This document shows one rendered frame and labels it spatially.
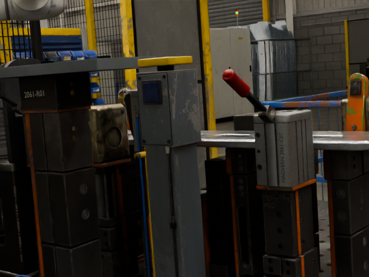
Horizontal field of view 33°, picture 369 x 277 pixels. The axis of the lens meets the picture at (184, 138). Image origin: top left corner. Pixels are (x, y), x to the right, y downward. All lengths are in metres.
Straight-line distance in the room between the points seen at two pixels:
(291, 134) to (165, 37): 3.83
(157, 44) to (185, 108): 3.79
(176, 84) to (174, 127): 0.06
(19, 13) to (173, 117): 1.01
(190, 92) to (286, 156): 0.19
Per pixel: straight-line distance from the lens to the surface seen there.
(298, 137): 1.02
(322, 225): 1.74
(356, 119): 1.29
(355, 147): 1.07
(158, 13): 4.76
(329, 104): 3.15
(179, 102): 0.92
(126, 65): 1.00
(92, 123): 1.27
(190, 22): 5.05
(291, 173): 1.00
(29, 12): 1.83
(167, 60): 0.91
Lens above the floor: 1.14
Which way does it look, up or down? 6 degrees down
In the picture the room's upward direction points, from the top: 4 degrees counter-clockwise
